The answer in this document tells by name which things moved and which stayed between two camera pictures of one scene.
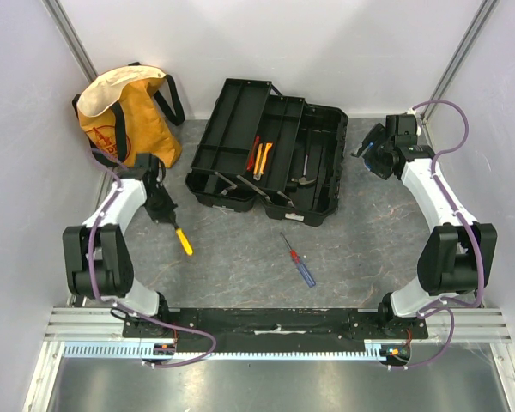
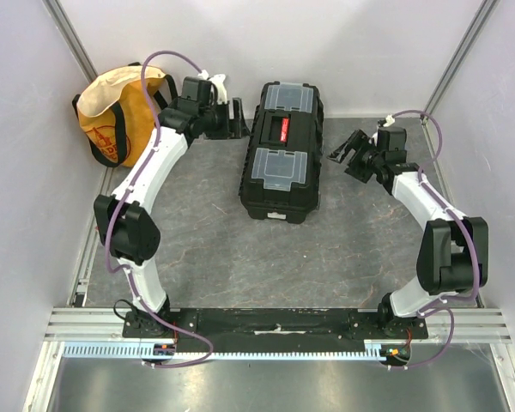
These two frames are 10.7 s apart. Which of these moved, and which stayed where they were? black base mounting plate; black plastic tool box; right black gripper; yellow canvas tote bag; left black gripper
Moved: right black gripper; left black gripper; black plastic tool box
Stayed: black base mounting plate; yellow canvas tote bag
